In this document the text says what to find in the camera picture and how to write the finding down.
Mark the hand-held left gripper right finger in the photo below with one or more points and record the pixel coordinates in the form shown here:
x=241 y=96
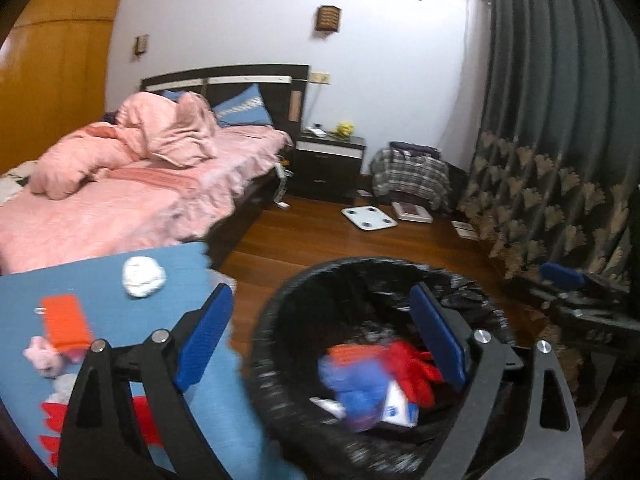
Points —
x=440 y=340

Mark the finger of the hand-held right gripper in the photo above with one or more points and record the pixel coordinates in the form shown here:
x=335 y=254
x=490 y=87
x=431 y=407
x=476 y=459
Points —
x=562 y=276
x=537 y=295

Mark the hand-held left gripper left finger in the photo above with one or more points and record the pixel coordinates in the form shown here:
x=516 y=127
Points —
x=205 y=340

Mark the red glove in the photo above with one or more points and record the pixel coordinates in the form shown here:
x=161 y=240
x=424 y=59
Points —
x=415 y=370

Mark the small white and blue box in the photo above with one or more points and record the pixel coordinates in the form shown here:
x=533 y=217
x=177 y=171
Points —
x=400 y=407

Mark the white paper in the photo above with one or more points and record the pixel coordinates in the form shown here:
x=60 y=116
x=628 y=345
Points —
x=142 y=277

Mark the blue plastic bag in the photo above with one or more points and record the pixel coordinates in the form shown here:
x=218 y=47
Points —
x=355 y=390

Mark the black bin with black bag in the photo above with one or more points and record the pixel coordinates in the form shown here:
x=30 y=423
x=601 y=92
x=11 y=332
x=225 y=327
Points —
x=310 y=310

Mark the white patterned sock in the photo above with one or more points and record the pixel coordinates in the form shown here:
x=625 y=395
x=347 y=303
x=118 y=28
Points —
x=64 y=387

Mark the pink small plush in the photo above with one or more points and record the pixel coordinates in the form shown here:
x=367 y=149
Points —
x=42 y=355

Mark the grey quilted cloth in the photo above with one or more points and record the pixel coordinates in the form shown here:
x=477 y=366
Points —
x=225 y=282

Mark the white flat box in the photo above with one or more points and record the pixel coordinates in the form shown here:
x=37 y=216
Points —
x=465 y=229

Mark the white scale with dark centre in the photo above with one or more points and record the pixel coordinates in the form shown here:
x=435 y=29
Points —
x=412 y=211

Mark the blue tablecloth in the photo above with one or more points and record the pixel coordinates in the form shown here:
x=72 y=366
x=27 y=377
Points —
x=90 y=272

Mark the black bag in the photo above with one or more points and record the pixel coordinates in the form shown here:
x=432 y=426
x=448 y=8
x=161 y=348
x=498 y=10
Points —
x=457 y=185

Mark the white bathroom scale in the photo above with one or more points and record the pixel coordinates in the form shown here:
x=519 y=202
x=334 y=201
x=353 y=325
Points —
x=369 y=218

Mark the dark bed with pink sheet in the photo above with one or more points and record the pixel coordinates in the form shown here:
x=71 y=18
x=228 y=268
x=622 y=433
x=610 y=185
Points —
x=100 y=220

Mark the grey patterned curtain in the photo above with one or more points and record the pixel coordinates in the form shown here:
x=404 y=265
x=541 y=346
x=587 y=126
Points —
x=550 y=110

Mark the plaid cloth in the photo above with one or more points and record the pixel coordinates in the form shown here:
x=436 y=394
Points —
x=410 y=175

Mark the white power strip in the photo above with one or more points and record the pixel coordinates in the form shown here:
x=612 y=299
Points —
x=283 y=180

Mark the dark purple garment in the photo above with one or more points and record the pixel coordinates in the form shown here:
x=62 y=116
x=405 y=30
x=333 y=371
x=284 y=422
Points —
x=415 y=148

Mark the dark nightstand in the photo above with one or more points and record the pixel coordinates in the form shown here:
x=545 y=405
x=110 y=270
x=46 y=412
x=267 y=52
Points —
x=325 y=170

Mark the pink duvet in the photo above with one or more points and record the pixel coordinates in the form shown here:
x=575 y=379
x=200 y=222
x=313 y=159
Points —
x=165 y=130

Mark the yellow plush toy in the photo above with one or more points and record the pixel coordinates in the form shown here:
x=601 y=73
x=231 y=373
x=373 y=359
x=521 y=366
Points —
x=344 y=130

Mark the blue pillow with white lace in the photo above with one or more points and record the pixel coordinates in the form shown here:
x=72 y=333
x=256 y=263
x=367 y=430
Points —
x=245 y=107

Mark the white remote control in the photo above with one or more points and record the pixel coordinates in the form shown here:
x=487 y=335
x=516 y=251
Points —
x=316 y=130

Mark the dark purple cloth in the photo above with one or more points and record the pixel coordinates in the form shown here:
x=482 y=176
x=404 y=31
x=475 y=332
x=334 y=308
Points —
x=110 y=118

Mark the plain blue pillow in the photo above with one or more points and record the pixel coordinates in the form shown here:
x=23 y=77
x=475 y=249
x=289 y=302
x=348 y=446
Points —
x=172 y=95

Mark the wooden wardrobe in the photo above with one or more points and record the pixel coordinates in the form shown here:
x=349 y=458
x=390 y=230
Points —
x=60 y=85

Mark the wall socket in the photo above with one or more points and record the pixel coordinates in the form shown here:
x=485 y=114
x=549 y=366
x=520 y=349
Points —
x=320 y=78

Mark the small wooden wall lamp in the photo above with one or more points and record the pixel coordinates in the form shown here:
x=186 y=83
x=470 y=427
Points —
x=141 y=45

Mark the large wooden wall lamp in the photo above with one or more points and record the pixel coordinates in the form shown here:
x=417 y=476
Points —
x=328 y=19

